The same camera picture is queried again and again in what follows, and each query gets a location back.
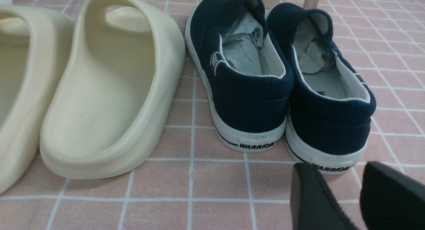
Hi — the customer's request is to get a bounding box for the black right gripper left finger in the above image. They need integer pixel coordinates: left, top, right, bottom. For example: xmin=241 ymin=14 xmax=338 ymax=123
xmin=290 ymin=163 xmax=357 ymax=230

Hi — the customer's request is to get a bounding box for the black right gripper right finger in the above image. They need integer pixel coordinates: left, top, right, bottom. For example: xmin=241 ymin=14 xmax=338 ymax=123
xmin=360 ymin=161 xmax=425 ymax=230

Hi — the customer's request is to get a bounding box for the right navy slip-on shoe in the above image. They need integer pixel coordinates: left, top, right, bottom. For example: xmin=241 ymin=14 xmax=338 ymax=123
xmin=267 ymin=3 xmax=377 ymax=175

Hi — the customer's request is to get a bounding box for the navy slip-on shoe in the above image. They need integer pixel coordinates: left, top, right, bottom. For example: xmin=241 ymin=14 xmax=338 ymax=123
xmin=185 ymin=0 xmax=294 ymax=153
xmin=267 ymin=3 xmax=377 ymax=175

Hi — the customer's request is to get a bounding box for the left navy slip-on shoe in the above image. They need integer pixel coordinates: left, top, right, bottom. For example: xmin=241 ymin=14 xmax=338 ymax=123
xmin=185 ymin=0 xmax=294 ymax=153

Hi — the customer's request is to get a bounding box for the pink checkered tablecloth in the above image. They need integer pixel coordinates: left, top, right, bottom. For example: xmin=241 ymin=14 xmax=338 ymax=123
xmin=1 ymin=0 xmax=425 ymax=230

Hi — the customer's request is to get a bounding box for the right cream foam slide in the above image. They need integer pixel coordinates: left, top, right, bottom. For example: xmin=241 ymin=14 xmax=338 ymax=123
xmin=40 ymin=0 xmax=186 ymax=180

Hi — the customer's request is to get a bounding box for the cream foam slide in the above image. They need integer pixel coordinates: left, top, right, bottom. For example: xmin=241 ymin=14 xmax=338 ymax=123
xmin=40 ymin=0 xmax=186 ymax=180
xmin=0 ymin=5 xmax=74 ymax=192

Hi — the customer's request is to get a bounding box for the left cream foam slide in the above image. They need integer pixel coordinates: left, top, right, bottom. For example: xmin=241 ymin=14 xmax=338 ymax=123
xmin=0 ymin=5 xmax=74 ymax=192

